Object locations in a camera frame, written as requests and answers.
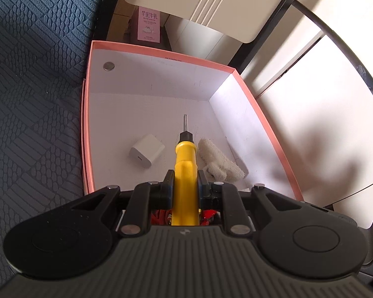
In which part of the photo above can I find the red and black toy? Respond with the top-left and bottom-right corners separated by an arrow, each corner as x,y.
152,209 -> 218,226

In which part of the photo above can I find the pink cardboard box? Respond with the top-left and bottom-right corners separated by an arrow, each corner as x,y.
81,40 -> 305,228

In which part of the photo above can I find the black curved tube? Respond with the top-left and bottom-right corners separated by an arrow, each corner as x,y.
291,0 -> 373,233

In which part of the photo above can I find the black metal bar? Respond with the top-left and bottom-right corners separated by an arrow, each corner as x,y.
233,0 -> 312,75

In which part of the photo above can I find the yellow handle screwdriver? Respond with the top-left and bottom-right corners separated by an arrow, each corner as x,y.
171,115 -> 203,226

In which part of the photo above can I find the white cloth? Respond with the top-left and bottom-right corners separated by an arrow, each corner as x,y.
198,137 -> 249,182

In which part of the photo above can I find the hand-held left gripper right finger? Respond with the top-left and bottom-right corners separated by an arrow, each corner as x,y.
198,169 -> 302,236

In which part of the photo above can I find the blue textured mat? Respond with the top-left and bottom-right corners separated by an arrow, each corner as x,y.
0,0 -> 112,288

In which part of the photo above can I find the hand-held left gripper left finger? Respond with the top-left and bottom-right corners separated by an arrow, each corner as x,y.
70,169 -> 175,236

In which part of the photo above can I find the white charger cube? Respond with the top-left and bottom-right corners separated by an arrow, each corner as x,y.
130,134 -> 165,169

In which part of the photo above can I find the brown cardboard carton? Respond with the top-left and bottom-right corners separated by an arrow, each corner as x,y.
107,0 -> 174,52

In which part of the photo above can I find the pink milk carton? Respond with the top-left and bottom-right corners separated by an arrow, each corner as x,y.
137,6 -> 161,42

